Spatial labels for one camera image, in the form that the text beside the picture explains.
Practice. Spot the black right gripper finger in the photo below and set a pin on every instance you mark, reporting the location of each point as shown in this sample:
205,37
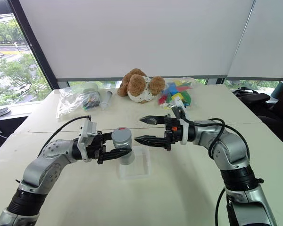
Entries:
153,141
154,120

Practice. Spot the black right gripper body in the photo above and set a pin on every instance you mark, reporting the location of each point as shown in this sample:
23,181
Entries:
172,135

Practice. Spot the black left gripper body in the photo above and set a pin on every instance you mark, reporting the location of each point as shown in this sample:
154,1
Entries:
96,147

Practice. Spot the grey cylindrical can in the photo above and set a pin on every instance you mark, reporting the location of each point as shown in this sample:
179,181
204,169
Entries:
121,139

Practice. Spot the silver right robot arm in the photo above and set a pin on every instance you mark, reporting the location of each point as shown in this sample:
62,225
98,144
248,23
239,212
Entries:
231,146

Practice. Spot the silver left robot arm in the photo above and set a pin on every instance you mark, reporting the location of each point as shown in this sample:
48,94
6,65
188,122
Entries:
44,162

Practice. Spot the clear plastic box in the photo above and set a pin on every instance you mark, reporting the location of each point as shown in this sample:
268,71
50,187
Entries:
139,167

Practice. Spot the clear plastic bag with jar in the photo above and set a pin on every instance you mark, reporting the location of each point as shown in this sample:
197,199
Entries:
73,101

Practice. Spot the plastic bag of coloured blocks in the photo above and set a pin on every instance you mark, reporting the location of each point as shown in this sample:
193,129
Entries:
177,93

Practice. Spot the brown teddy bear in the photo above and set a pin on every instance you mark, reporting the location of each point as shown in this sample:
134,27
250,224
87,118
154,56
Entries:
136,84

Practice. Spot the wide white roller blind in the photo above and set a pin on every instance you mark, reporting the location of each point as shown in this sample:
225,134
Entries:
136,35

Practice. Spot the black office chair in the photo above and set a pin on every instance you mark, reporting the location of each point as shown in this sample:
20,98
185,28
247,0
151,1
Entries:
273,110

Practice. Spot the dark teal cylinder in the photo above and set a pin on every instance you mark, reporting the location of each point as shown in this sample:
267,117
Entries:
281,90

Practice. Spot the narrow white roller blind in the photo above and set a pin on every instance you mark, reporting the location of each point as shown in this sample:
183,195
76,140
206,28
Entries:
266,42

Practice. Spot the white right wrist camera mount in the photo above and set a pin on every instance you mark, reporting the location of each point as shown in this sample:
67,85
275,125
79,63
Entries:
185,133

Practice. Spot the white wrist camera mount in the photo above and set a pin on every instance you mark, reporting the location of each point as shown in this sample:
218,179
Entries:
185,133
87,134

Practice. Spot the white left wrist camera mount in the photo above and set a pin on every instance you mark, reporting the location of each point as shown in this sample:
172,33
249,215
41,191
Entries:
87,134

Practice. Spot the black window frame post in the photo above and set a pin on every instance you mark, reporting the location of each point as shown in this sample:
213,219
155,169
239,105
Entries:
35,47

